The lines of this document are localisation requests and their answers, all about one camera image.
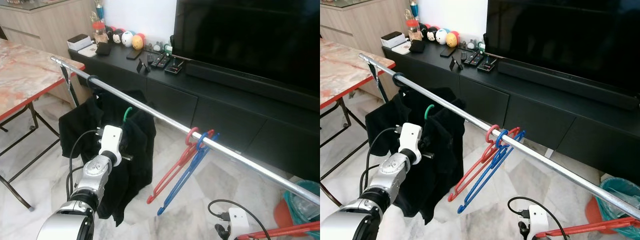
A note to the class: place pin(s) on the black jacket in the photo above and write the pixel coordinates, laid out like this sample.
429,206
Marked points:
135,165
445,170

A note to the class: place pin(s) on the green plastic hanger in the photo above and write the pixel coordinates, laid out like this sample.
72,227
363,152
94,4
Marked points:
125,116
426,113

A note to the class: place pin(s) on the red plastic hanger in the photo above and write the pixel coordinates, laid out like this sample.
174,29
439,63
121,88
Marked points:
280,230
490,132
188,135
590,227

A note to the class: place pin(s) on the black plastic hanger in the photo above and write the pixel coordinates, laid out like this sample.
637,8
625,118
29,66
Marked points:
395,80
89,82

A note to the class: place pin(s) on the blue plastic hanger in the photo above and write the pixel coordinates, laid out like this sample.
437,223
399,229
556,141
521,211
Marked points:
202,143
501,141

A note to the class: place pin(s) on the black hanging garment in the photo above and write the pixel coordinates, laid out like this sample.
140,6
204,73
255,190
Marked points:
80,125
385,125

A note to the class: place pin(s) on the silver clothes rack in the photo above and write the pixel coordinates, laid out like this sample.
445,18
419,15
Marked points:
550,165
240,158

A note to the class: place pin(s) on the red bin teal liner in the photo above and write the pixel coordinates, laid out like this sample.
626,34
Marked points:
300,205
620,192

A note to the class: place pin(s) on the black folded pouch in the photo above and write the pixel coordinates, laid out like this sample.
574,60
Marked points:
144,66
456,63

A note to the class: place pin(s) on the black remote control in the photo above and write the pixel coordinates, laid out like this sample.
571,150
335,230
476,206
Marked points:
468,57
156,59
476,59
164,61

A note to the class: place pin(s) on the small black box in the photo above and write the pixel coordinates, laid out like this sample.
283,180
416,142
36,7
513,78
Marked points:
487,65
173,67

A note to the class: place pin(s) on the black phone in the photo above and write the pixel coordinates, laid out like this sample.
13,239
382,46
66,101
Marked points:
134,54
447,51

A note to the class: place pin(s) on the black wallet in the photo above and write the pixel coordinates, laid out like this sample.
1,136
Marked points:
417,46
103,49

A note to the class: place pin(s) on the black TV console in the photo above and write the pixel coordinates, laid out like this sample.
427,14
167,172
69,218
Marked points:
540,115
225,120

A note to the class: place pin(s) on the orange round plush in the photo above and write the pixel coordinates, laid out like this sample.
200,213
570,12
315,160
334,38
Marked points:
452,39
138,42

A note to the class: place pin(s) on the white round plush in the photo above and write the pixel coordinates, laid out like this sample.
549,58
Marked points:
127,39
441,36

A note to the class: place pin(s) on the black round plush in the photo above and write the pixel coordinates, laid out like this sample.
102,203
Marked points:
430,35
117,37

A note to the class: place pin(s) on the white box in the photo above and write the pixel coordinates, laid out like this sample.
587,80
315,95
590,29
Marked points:
393,39
79,41

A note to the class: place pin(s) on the marble top folding table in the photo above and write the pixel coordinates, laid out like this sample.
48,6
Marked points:
25,75
340,70

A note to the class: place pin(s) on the red lidded jar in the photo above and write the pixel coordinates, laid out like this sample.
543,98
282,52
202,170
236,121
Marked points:
99,32
413,30

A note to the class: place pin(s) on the wooden cabinet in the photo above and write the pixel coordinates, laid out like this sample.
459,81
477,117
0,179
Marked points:
40,25
360,22

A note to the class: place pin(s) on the black television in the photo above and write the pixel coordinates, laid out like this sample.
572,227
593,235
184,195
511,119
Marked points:
565,35
250,35

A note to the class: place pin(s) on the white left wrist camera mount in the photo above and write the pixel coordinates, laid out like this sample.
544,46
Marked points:
410,137
111,140

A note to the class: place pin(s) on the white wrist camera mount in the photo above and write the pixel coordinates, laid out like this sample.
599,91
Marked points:
111,140
538,220
239,222
410,137

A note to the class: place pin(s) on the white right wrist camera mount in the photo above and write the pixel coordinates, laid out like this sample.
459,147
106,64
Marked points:
538,220
239,222

